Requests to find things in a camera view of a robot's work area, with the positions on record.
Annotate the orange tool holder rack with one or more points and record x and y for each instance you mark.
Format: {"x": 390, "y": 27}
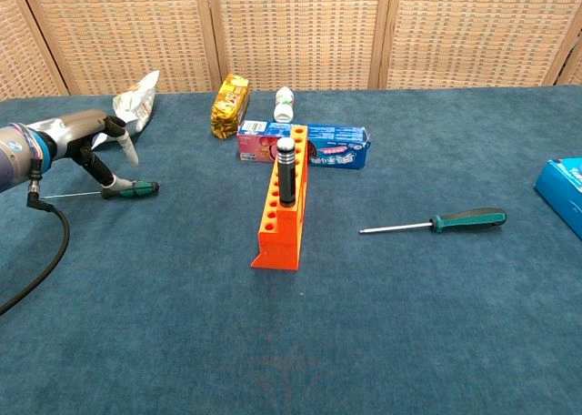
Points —
{"x": 279, "y": 246}

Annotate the black silver precision screwdriver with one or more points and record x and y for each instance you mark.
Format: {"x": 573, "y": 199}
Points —
{"x": 286, "y": 178}

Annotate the blue cookie box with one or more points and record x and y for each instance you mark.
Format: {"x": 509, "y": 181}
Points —
{"x": 564, "y": 192}

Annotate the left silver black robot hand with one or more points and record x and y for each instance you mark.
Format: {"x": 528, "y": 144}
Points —
{"x": 77, "y": 128}

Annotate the golden snack package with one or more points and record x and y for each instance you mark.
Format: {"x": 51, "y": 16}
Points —
{"x": 229, "y": 110}

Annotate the woven wooden folding screen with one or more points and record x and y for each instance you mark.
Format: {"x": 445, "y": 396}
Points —
{"x": 295, "y": 28}

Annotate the white snack bag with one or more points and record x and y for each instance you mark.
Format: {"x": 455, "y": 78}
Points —
{"x": 136, "y": 101}

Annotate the small white bottle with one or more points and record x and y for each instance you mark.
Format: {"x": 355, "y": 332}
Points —
{"x": 283, "y": 108}

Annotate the small green black screwdriver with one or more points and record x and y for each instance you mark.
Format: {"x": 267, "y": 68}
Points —
{"x": 143, "y": 189}

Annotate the long blue biscuit box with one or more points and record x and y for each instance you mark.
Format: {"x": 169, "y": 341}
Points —
{"x": 336, "y": 142}

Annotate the blue carpet table mat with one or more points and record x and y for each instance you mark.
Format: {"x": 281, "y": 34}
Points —
{"x": 409, "y": 319}

